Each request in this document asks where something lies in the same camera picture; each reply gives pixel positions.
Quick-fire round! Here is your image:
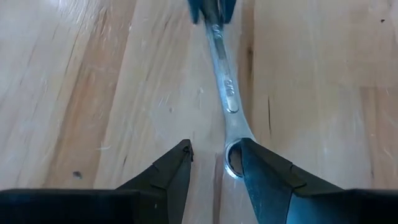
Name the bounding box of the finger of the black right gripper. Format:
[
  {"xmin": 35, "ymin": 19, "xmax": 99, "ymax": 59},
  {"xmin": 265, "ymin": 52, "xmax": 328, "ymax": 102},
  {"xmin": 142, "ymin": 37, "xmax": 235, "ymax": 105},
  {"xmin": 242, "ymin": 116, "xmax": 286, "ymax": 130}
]
[
  {"xmin": 211, "ymin": 0, "xmax": 238, "ymax": 26},
  {"xmin": 187, "ymin": 0, "xmax": 213, "ymax": 26}
]

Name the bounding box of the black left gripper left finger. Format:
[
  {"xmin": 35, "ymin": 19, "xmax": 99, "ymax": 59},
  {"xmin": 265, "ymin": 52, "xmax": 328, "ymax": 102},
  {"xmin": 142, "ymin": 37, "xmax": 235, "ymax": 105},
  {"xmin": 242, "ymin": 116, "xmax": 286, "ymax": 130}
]
[{"xmin": 115, "ymin": 139, "xmax": 195, "ymax": 224}]

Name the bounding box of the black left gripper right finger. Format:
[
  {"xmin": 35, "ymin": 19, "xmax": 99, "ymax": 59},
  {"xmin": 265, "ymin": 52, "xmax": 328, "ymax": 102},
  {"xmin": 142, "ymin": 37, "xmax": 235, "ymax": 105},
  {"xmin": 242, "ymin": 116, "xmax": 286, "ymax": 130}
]
[{"xmin": 240, "ymin": 138, "xmax": 398, "ymax": 224}]

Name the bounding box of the silver combination wrench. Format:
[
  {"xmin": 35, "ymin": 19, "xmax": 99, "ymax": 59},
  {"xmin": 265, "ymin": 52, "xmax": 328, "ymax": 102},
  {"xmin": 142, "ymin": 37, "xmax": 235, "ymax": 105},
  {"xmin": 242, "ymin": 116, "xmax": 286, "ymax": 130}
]
[{"xmin": 205, "ymin": 21, "xmax": 256, "ymax": 180}]

